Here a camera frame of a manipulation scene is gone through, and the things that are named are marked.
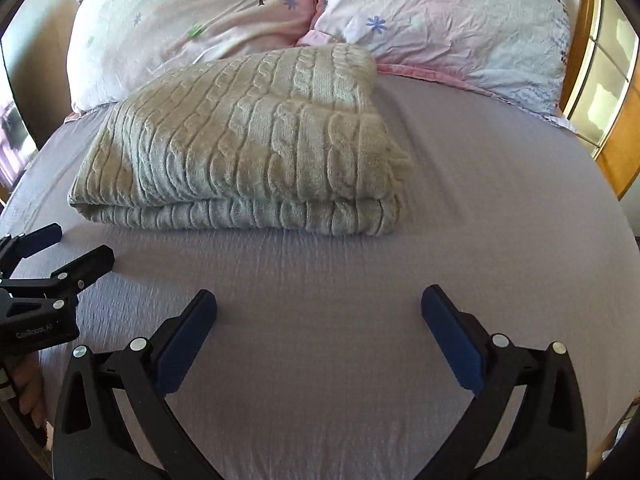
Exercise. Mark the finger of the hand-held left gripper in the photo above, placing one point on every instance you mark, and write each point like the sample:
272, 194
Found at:
40, 239
92, 262

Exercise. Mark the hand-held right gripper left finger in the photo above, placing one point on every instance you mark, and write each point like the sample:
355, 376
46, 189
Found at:
186, 340

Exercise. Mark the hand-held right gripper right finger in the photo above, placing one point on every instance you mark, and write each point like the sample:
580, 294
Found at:
450, 340

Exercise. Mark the beige knit blanket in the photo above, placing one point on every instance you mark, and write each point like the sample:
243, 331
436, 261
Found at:
240, 140

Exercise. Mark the person's left hand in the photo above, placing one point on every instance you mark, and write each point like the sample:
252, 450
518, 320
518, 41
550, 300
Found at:
31, 395

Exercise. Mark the floral pillow with tree print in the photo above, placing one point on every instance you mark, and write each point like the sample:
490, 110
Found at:
190, 15

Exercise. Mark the wooden headboard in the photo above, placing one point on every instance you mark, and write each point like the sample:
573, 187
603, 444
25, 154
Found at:
612, 110

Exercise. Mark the pink floral pillow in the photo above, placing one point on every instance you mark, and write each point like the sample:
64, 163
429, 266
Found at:
450, 15

